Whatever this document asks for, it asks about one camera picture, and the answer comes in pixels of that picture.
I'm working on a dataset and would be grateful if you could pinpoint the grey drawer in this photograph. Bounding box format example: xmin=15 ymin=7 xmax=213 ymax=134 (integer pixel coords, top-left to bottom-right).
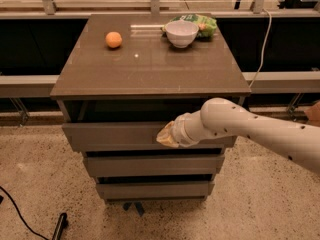
xmin=96 ymin=181 xmax=214 ymax=200
xmin=61 ymin=98 xmax=238 ymax=153
xmin=84 ymin=155 xmax=224 ymax=177

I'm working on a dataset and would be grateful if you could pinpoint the blue tape cross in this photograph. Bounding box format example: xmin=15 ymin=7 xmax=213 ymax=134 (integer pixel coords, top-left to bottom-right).
xmin=123 ymin=202 xmax=145 ymax=217

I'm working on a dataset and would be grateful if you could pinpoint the grey drawer cabinet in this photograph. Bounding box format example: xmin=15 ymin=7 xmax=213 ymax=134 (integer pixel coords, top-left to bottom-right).
xmin=49 ymin=13 xmax=252 ymax=205

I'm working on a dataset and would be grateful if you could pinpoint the green snack bag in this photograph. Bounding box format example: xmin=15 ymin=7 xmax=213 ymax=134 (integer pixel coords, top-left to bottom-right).
xmin=162 ymin=14 xmax=217 ymax=38

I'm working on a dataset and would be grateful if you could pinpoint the white ceramic bowl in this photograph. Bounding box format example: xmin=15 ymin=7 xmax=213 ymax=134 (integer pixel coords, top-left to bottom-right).
xmin=165 ymin=20 xmax=199 ymax=48

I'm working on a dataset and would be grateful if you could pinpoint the black floor cable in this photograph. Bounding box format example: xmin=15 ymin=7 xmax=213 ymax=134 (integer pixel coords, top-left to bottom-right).
xmin=0 ymin=185 xmax=50 ymax=240

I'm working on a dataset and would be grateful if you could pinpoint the grey middle drawer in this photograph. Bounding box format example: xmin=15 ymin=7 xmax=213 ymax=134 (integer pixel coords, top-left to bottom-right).
xmin=84 ymin=155 xmax=224 ymax=177

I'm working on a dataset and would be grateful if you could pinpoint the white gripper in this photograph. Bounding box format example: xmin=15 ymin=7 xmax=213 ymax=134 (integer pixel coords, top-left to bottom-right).
xmin=156 ymin=113 xmax=204 ymax=148

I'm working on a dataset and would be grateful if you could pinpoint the grey top drawer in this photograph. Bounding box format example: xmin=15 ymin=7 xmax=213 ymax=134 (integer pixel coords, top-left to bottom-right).
xmin=61 ymin=98 xmax=238 ymax=153

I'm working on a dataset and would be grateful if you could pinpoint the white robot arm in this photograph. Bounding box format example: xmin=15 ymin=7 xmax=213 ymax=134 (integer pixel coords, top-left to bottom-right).
xmin=156 ymin=98 xmax=320 ymax=174

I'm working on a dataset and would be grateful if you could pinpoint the black cylindrical floor object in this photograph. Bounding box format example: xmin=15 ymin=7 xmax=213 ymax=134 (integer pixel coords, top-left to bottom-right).
xmin=52 ymin=213 xmax=68 ymax=240

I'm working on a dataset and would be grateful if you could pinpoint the orange fruit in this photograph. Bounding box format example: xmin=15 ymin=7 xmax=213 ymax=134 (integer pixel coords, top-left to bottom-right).
xmin=105 ymin=32 xmax=122 ymax=49

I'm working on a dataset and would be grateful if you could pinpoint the metal railing frame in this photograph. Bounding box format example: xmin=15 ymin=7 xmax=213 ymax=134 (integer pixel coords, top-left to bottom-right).
xmin=0 ymin=0 xmax=320 ymax=19

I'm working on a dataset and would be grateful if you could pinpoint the grey bottom drawer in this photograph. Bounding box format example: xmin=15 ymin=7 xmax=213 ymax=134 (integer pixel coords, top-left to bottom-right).
xmin=96 ymin=181 xmax=214 ymax=200

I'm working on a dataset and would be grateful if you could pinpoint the white cable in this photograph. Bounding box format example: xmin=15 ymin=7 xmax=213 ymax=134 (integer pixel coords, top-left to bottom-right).
xmin=248 ymin=8 xmax=273 ymax=89

